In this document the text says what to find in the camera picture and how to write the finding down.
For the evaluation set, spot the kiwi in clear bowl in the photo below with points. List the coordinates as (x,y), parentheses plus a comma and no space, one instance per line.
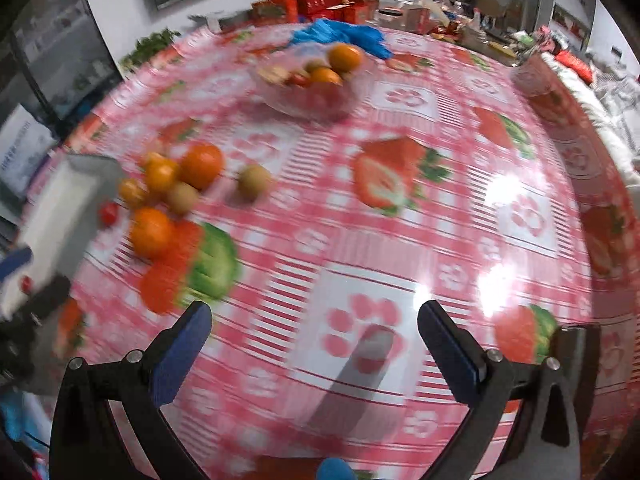
(315,65)

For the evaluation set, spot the red checked strawberry tablecloth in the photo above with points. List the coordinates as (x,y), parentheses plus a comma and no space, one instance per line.
(450,240)

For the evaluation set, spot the white and blue sign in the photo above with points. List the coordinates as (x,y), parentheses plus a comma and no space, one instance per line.
(20,147)

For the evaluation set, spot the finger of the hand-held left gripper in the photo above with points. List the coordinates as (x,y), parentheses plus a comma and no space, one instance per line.
(15,261)
(49,295)

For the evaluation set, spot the medium orange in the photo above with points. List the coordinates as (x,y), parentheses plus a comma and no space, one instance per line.
(151,232)

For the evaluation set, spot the glass door cabinet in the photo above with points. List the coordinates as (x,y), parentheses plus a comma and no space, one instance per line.
(55,60)

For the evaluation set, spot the green leafy plant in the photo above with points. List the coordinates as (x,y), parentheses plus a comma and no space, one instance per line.
(150,46)

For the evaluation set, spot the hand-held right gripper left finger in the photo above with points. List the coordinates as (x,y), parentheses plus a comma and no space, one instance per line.
(186,345)

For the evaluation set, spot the orange in clear bowl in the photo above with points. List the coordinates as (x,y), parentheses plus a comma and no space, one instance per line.
(345,57)
(325,77)

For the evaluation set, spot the clear glass cup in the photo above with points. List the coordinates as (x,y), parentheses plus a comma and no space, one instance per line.
(531,77)

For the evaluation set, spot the large orange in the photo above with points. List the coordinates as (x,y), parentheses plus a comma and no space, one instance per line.
(201,164)

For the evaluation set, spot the white tray with grey rim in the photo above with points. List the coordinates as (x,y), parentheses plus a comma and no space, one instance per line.
(62,215)

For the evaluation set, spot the orange cherry tomato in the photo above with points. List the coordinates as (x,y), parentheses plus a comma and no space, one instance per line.
(161,175)
(132,192)

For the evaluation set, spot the brown kiwi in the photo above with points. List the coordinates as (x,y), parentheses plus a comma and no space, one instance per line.
(254,182)
(181,197)

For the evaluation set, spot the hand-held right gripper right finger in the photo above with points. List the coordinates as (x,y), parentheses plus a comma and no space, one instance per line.
(450,355)

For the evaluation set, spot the red tomato in clear bowl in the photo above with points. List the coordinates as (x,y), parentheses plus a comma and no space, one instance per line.
(300,80)

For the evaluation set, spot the red cherry tomato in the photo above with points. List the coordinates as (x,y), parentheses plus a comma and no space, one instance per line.
(107,213)

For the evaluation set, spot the blue plastic bag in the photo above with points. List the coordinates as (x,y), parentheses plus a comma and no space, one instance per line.
(345,35)

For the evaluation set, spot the clear plastic bowl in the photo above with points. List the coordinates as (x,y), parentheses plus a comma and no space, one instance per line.
(310,95)

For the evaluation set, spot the white quilt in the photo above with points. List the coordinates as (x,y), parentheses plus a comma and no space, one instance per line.
(612,115)

